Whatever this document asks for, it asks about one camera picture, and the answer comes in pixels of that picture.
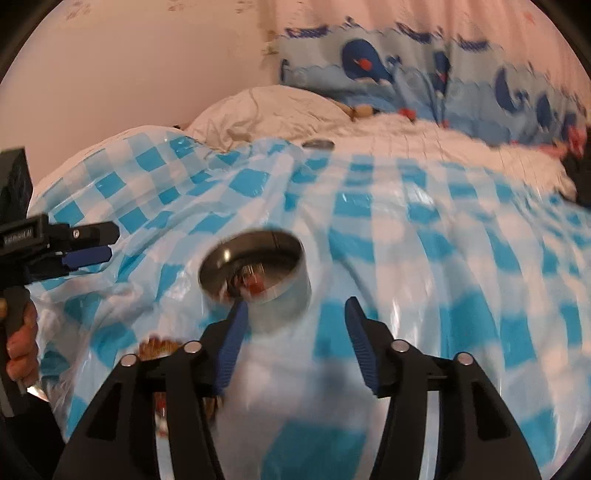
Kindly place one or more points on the pink cloth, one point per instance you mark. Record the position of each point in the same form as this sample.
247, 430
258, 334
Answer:
570, 138

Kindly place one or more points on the person's left hand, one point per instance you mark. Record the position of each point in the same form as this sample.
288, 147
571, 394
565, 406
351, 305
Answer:
23, 350

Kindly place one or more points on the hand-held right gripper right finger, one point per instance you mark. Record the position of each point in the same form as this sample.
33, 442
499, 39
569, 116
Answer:
364, 346

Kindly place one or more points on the blue checkered plastic sheet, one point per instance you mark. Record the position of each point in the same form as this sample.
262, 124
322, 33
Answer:
415, 258

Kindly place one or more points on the round metal tin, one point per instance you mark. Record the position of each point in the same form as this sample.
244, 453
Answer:
277, 295

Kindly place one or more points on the round metal tin lid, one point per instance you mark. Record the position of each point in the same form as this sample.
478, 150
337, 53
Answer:
317, 145

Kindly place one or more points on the white striped quilt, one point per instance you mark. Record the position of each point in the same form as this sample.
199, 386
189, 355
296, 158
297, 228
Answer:
277, 115

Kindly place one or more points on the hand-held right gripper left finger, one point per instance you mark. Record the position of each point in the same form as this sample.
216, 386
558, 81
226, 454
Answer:
231, 344

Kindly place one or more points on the red stone jewelry piece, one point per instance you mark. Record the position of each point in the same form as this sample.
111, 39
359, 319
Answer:
254, 286

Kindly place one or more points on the dark cloth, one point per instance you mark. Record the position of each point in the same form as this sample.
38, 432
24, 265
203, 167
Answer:
579, 180

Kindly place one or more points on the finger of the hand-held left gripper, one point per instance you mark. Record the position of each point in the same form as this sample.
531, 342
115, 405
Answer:
87, 233
90, 256

